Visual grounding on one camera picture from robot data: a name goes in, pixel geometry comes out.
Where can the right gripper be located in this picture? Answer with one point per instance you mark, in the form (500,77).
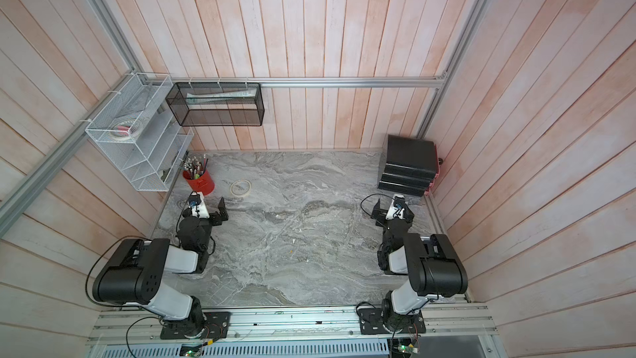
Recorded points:
(379,211)

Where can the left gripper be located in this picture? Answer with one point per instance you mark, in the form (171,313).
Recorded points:
(214,215)

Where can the black drawer cabinet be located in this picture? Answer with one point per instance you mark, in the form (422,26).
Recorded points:
(407,166)

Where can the pink drawer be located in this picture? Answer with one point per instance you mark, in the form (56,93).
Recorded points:
(438,170)

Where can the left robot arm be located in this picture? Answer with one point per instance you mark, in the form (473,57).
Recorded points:
(133,275)

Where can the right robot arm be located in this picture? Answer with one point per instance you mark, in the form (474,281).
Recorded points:
(430,264)

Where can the tape roll on table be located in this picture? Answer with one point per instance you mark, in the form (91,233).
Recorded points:
(241,188)

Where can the red pen cup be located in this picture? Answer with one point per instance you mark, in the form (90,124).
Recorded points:
(200,182)

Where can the pens in cup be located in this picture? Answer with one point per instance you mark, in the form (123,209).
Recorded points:
(195,166)

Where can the black mesh basket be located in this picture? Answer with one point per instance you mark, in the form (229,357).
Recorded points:
(217,104)

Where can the tape roll in shelf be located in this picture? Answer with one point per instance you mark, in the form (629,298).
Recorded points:
(125,130)

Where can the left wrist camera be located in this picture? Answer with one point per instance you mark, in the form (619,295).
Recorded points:
(196,206)

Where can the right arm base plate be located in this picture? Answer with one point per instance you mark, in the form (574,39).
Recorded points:
(375,321)

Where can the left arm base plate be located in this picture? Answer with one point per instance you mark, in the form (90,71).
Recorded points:
(207,325)

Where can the white wire shelf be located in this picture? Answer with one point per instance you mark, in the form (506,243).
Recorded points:
(150,162)

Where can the aluminium frame crossbar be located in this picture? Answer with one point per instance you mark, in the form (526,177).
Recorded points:
(321,82)

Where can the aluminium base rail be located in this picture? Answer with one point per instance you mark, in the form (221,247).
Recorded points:
(298,323)

